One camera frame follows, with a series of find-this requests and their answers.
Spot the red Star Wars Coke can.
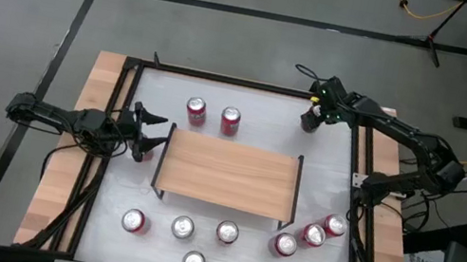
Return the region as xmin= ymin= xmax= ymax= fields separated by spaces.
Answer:
xmin=213 ymin=217 xmax=243 ymax=248

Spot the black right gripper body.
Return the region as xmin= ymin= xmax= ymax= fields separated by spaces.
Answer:
xmin=304 ymin=71 xmax=362 ymax=130

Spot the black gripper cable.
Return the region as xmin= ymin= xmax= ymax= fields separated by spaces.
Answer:
xmin=293 ymin=62 xmax=326 ymax=84

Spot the red Fanta can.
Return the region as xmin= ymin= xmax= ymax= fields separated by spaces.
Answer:
xmin=217 ymin=104 xmax=244 ymax=140
xmin=182 ymin=94 xmax=210 ymax=129
xmin=119 ymin=206 xmax=152 ymax=237
xmin=299 ymin=220 xmax=329 ymax=250
xmin=137 ymin=141 xmax=159 ymax=165
xmin=320 ymin=211 xmax=350 ymax=241

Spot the wooden shelf with black frame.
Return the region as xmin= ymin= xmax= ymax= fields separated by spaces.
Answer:
xmin=146 ymin=120 xmax=309 ymax=233

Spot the black tripod stand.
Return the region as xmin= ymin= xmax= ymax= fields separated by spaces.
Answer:
xmin=389 ymin=0 xmax=467 ymax=73

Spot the black metal table frame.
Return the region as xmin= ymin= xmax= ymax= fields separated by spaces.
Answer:
xmin=10 ymin=32 xmax=446 ymax=262

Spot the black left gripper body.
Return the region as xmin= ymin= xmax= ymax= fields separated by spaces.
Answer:
xmin=106 ymin=104 xmax=142 ymax=156

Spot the silver mounting plate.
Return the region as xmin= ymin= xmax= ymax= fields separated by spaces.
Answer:
xmin=350 ymin=171 xmax=374 ymax=192

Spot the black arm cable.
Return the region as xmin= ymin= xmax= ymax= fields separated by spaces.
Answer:
xmin=39 ymin=136 xmax=83 ymax=186

